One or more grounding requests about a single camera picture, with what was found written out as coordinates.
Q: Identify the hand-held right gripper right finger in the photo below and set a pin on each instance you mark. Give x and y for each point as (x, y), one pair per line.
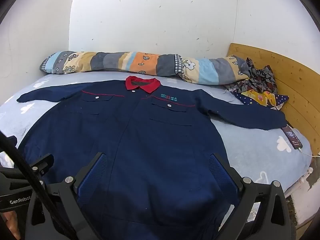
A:
(220, 173)

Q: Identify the navy work jacket red collar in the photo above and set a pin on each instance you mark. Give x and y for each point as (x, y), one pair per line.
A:
(140, 140)

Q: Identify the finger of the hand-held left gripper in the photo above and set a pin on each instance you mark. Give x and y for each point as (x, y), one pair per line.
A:
(43, 163)
(13, 142)

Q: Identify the dark triangle patterned cloth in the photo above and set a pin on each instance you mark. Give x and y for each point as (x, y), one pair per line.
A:
(260, 78)

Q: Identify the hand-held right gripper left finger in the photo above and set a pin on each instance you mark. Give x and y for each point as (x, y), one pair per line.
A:
(92, 178)

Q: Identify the striped rolled quilt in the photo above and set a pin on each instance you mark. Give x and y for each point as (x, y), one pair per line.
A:
(147, 63)

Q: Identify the wooden headboard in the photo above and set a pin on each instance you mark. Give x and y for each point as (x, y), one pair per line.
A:
(295, 85)

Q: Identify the light blue cloud bed sheet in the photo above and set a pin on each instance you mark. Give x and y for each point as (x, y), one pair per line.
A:
(255, 152)

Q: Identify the black smartphone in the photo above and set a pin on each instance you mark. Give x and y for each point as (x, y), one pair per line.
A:
(292, 137)

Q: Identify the navy star patterned cloth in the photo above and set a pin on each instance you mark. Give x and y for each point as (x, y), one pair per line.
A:
(281, 100)

